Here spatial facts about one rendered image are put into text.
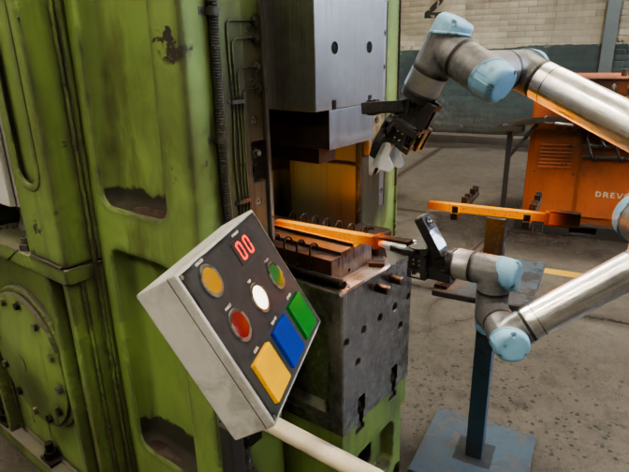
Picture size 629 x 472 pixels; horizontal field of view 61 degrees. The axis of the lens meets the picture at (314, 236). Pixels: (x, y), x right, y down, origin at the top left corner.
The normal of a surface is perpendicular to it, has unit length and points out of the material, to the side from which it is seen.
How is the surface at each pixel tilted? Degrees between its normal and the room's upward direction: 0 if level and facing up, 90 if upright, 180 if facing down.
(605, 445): 0
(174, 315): 90
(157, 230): 90
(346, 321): 90
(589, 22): 91
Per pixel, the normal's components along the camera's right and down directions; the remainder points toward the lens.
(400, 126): -0.61, 0.28
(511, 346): -0.07, 0.33
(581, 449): -0.02, -0.94
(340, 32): 0.79, 0.18
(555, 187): -0.42, 0.32
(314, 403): -0.43, -0.51
